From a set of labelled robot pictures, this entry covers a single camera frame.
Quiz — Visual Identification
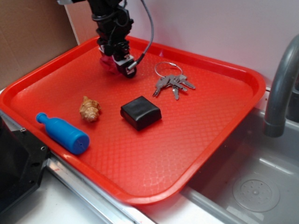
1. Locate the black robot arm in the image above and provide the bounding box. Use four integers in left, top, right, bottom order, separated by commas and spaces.
88, 0, 136, 78

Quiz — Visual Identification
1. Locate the grey braided cable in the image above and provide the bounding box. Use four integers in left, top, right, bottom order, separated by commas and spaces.
127, 0, 155, 71

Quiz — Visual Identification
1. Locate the black rectangular block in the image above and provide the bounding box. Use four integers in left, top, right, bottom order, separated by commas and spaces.
120, 96, 162, 131

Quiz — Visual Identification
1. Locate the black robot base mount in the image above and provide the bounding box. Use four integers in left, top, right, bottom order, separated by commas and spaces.
0, 119, 50, 214

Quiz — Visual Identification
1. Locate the wire key ring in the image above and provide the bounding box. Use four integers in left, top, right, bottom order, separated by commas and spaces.
154, 61, 183, 77

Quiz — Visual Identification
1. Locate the round sink drain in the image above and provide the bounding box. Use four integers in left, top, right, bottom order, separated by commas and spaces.
232, 177, 280, 212

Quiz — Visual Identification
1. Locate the grey sink faucet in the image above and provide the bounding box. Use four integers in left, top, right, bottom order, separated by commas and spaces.
263, 35, 299, 138

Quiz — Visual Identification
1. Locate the grey plastic sink basin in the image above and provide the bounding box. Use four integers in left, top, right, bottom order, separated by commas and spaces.
179, 109, 299, 224

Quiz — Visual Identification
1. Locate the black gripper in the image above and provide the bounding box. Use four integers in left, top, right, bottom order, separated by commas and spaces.
93, 8, 137, 78

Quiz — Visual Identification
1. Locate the blue toy bottle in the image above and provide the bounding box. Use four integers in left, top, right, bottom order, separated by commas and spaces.
36, 112, 90, 155

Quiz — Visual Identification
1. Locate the silver key bunch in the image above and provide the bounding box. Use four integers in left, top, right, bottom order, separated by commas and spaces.
153, 74, 196, 100

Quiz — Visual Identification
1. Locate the brown cardboard panel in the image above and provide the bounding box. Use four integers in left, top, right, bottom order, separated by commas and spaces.
0, 0, 77, 89

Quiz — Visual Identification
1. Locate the brown seashell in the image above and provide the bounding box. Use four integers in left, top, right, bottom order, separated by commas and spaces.
79, 96, 101, 122

